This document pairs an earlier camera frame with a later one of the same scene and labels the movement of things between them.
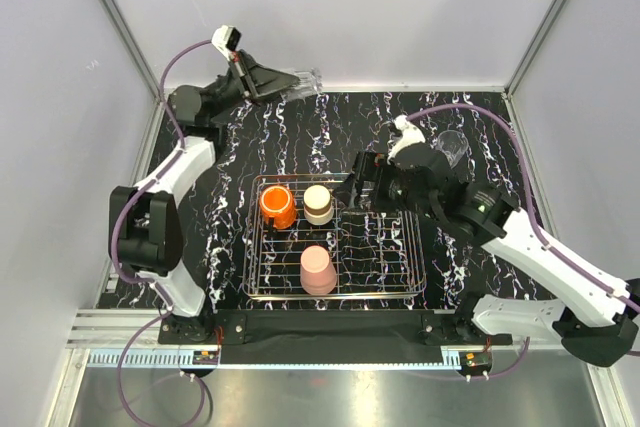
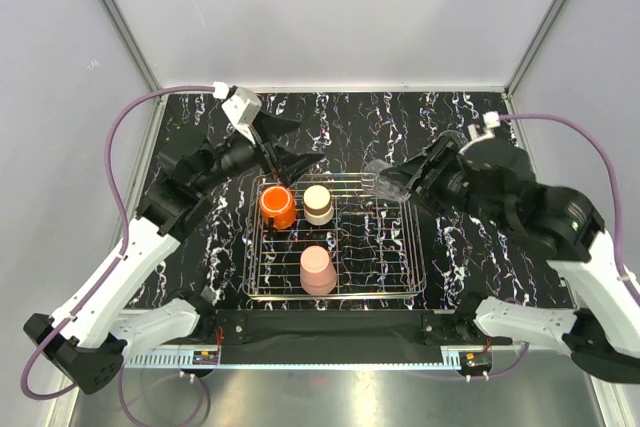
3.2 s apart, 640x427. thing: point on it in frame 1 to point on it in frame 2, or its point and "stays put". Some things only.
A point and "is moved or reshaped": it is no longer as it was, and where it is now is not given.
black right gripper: x=367 y=166 to x=408 y=175
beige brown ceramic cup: x=317 y=206 stays put
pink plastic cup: x=317 y=275 stays put
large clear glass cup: x=453 y=145 stays put
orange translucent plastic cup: x=278 y=203 stays put
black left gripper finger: x=258 y=80 to x=269 y=126
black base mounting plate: x=331 y=336 stays put
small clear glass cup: x=310 y=83 is moved or reshaped
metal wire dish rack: x=304 y=244 stays put
